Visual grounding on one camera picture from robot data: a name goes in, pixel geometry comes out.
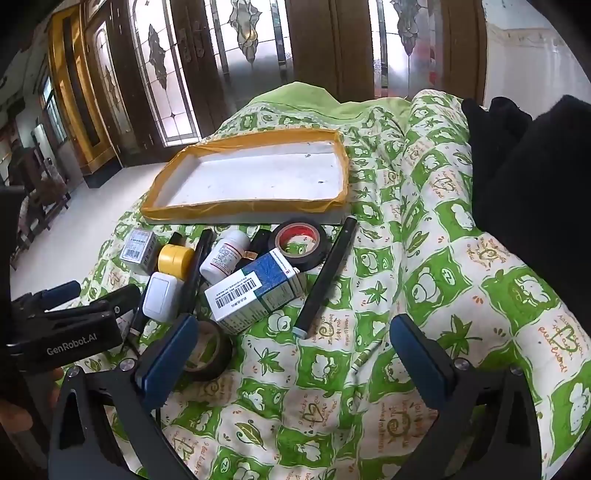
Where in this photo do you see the black lipstick tube gold band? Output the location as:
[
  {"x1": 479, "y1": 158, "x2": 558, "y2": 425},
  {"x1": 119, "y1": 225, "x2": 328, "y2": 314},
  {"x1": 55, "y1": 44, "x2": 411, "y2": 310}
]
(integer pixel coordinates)
[{"x1": 249, "y1": 228, "x2": 278, "y2": 261}]

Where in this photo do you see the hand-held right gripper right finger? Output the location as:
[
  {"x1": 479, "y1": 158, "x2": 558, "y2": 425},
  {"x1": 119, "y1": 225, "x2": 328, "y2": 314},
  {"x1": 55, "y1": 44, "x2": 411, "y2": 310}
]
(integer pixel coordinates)
[{"x1": 390, "y1": 314, "x2": 541, "y2": 480}]

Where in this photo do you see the white medicine bottle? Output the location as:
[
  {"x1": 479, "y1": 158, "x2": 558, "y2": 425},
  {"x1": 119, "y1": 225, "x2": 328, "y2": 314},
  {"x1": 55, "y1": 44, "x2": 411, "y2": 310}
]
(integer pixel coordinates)
[{"x1": 199, "y1": 230, "x2": 251, "y2": 284}]

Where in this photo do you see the white square plastic case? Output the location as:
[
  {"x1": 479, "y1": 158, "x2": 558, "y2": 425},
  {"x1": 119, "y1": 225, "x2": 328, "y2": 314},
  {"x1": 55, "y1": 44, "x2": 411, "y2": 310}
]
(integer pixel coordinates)
[{"x1": 142, "y1": 271, "x2": 184, "y2": 322}]

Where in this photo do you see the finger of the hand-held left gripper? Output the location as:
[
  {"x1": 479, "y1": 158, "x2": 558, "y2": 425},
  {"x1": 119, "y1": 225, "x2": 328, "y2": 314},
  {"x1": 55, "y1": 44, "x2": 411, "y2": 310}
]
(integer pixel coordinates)
[
  {"x1": 11, "y1": 281, "x2": 81, "y2": 319},
  {"x1": 69, "y1": 284, "x2": 141, "y2": 324}
]

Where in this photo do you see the black marker white lettering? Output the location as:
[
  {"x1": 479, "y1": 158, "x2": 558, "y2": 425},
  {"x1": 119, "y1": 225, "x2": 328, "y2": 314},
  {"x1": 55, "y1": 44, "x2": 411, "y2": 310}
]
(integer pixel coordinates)
[{"x1": 182, "y1": 229, "x2": 215, "y2": 319}]

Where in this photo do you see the long black marker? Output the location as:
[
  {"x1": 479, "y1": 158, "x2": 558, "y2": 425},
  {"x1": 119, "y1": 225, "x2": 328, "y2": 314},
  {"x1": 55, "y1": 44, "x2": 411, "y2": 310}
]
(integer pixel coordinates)
[{"x1": 294, "y1": 217, "x2": 358, "y2": 340}]

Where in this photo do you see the wooden stained glass door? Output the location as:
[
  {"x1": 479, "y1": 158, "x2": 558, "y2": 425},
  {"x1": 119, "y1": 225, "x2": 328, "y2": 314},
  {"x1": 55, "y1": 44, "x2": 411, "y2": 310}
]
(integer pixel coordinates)
[
  {"x1": 330, "y1": 0, "x2": 488, "y2": 104},
  {"x1": 106, "y1": 0, "x2": 218, "y2": 158},
  {"x1": 185, "y1": 0, "x2": 333, "y2": 104}
]

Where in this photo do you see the yellow round jar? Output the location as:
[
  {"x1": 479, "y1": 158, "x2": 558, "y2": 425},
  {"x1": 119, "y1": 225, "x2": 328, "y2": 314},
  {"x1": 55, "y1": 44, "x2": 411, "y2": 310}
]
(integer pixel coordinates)
[{"x1": 158, "y1": 244, "x2": 195, "y2": 280}]

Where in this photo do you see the black marker yellow tip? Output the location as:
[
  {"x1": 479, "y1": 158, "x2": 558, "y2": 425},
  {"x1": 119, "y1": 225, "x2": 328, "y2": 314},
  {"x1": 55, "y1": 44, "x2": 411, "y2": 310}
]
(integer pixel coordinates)
[{"x1": 128, "y1": 232, "x2": 184, "y2": 337}]

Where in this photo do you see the dark wooden chair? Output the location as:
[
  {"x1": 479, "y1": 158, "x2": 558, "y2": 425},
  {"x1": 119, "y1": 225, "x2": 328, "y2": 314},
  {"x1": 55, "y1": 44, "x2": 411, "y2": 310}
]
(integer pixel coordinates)
[{"x1": 9, "y1": 148, "x2": 72, "y2": 268}]

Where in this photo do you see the black tape roll red core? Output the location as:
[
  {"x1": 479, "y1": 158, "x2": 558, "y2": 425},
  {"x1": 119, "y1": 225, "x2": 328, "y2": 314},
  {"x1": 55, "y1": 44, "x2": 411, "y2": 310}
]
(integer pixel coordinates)
[{"x1": 270, "y1": 218, "x2": 329, "y2": 273}]

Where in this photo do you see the blue white medicine box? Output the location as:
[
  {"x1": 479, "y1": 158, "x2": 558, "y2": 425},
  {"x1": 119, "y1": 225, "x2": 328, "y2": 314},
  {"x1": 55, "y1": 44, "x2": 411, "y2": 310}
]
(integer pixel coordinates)
[{"x1": 204, "y1": 248, "x2": 307, "y2": 335}]

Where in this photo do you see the green printed blanket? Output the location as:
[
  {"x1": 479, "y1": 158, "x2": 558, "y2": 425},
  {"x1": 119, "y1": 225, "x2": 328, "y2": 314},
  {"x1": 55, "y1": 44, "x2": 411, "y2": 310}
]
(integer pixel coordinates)
[{"x1": 60, "y1": 82, "x2": 591, "y2": 480}]

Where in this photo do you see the dark cloth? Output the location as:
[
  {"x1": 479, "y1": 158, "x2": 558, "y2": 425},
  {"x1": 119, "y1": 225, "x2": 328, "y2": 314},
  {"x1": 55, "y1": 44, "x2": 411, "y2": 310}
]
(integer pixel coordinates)
[{"x1": 461, "y1": 95, "x2": 591, "y2": 324}]

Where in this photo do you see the small white barcode box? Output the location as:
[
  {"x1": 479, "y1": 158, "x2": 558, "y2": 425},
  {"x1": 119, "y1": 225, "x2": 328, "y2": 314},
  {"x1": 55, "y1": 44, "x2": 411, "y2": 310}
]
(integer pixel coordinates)
[{"x1": 121, "y1": 228, "x2": 158, "y2": 273}]

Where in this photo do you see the yellow wooden door frame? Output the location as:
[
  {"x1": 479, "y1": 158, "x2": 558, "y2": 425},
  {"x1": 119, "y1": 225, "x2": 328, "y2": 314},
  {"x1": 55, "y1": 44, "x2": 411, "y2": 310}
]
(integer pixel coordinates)
[{"x1": 48, "y1": 7, "x2": 118, "y2": 174}]

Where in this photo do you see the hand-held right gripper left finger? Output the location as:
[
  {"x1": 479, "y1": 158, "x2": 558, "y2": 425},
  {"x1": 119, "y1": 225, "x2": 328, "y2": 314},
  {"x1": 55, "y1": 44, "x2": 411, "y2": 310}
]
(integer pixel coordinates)
[{"x1": 46, "y1": 314, "x2": 201, "y2": 480}]

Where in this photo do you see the white foam tray yellow tape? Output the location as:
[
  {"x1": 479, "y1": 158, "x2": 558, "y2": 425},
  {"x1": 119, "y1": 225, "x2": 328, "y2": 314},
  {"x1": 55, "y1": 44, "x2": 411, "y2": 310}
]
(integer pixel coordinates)
[{"x1": 140, "y1": 128, "x2": 350, "y2": 227}]

